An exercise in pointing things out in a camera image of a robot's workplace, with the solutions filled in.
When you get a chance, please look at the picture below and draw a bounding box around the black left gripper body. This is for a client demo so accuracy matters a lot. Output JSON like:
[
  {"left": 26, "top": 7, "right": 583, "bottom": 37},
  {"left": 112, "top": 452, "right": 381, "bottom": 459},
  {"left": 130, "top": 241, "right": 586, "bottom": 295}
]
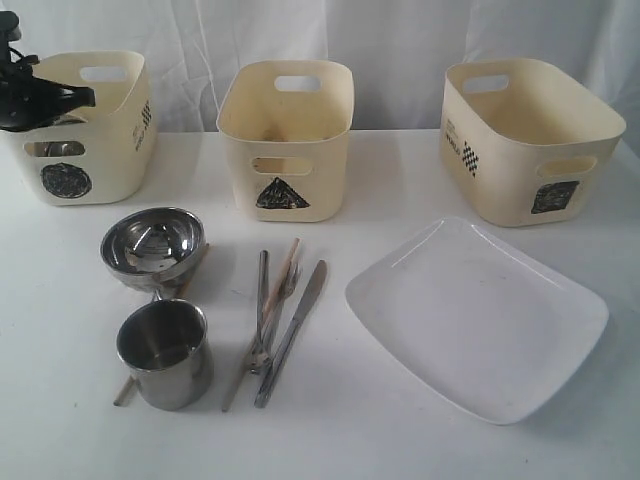
[{"left": 1, "top": 14, "right": 65, "bottom": 131}]

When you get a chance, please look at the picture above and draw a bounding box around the small steel cup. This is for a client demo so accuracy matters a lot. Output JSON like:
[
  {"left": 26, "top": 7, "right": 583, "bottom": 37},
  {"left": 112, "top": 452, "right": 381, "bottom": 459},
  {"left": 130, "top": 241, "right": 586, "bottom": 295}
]
[{"left": 34, "top": 114, "right": 86, "bottom": 157}]

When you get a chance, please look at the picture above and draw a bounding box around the steel bowl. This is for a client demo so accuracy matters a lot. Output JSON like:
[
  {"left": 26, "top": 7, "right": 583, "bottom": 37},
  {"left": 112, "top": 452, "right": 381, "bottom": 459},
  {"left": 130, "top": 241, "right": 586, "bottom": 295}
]
[{"left": 100, "top": 207, "right": 207, "bottom": 298}]

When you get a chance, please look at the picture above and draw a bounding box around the steel mug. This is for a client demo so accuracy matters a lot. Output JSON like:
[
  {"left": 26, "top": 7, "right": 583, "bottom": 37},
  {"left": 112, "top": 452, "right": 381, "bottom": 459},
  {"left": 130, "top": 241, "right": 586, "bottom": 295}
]
[{"left": 116, "top": 298, "right": 214, "bottom": 411}]

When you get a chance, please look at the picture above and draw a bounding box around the wooden chopstick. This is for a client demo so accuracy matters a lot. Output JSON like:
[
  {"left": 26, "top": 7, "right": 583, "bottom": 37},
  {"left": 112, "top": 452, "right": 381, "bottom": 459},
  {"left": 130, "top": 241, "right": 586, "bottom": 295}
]
[
  {"left": 112, "top": 243, "right": 210, "bottom": 407},
  {"left": 221, "top": 238, "right": 300, "bottom": 412}
]

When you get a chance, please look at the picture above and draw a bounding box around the steel spoon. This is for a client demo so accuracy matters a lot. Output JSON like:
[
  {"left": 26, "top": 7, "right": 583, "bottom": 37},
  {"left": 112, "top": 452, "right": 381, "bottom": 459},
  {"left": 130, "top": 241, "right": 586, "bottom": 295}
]
[{"left": 250, "top": 250, "right": 269, "bottom": 375}]

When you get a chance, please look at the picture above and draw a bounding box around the cream bin circle mark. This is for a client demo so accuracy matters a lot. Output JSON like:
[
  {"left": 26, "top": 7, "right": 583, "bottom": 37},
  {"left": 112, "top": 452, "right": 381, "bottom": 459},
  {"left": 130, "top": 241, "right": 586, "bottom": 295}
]
[{"left": 1, "top": 51, "right": 157, "bottom": 206}]

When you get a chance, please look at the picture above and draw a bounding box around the cream bin triangle mark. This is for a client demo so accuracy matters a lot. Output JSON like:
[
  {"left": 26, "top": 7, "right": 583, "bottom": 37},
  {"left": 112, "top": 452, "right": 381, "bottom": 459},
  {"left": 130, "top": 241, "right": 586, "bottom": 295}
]
[{"left": 217, "top": 60, "right": 355, "bottom": 222}]

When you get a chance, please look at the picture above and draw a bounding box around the steel table knife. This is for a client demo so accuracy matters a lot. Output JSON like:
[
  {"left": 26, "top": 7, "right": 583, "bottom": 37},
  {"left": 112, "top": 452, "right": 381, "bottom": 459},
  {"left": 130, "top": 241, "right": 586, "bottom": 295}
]
[{"left": 254, "top": 259, "right": 328, "bottom": 408}]

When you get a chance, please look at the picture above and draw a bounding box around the cream bin square mark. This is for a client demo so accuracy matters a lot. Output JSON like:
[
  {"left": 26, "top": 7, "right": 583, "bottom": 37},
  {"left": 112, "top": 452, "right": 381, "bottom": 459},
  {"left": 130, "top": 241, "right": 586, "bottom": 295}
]
[{"left": 439, "top": 58, "right": 626, "bottom": 227}]

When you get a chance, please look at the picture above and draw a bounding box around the white square plate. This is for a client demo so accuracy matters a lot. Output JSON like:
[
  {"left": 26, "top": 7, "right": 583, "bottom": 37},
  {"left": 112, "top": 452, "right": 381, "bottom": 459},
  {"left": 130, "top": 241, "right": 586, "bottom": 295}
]
[{"left": 345, "top": 217, "right": 609, "bottom": 425}]

